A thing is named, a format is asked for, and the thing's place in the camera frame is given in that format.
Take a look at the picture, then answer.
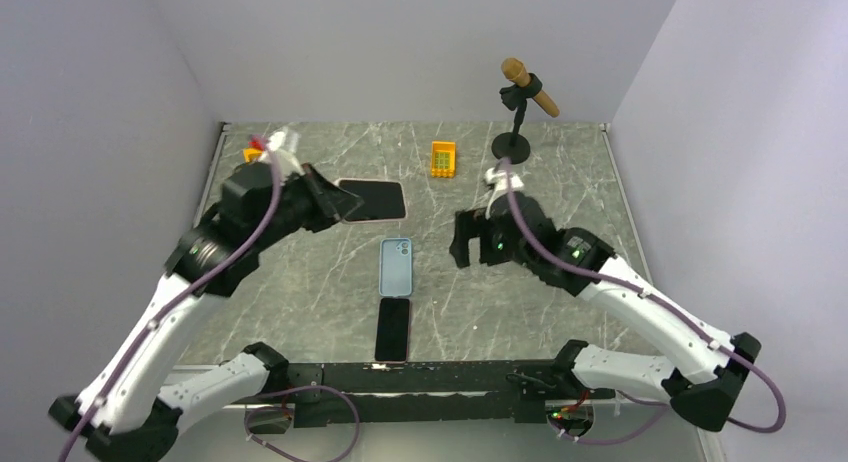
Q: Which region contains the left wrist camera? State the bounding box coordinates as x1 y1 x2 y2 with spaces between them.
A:
258 127 305 178

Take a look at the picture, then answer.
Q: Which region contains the pink cased phone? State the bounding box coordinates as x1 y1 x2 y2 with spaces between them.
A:
336 178 407 223

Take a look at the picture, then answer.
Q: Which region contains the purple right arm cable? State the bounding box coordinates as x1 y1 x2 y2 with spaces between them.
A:
496 155 788 447

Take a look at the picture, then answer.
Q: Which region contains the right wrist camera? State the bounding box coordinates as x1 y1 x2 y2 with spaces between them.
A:
483 168 524 207

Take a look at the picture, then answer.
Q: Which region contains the purple smartphone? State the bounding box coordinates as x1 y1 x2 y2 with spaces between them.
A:
374 298 411 363

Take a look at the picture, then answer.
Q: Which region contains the black microphone stand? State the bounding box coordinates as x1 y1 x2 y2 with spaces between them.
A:
491 99 531 165

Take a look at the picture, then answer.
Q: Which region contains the brown wooden microphone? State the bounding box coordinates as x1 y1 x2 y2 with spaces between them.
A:
500 57 560 118

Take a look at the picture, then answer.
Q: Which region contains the light blue phone case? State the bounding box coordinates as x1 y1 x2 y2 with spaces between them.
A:
378 238 413 298

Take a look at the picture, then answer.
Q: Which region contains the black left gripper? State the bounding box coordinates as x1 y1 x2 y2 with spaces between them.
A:
252 162 365 252

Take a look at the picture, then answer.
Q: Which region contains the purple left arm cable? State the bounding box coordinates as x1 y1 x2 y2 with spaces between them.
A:
58 135 362 462

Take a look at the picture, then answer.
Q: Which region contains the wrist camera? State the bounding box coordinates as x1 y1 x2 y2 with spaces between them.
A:
483 168 524 207
258 127 305 178

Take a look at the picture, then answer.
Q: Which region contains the orange toy window block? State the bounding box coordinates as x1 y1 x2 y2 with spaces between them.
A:
430 141 456 178

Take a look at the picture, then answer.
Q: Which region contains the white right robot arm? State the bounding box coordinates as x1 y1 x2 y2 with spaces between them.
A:
449 193 761 432

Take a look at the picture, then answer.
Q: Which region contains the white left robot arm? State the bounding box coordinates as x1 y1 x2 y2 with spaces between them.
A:
49 162 361 461

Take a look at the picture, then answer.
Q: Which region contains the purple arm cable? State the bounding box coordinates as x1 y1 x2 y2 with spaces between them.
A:
496 155 788 447
58 135 362 462

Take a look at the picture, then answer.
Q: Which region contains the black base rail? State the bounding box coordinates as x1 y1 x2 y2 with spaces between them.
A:
241 360 613 428

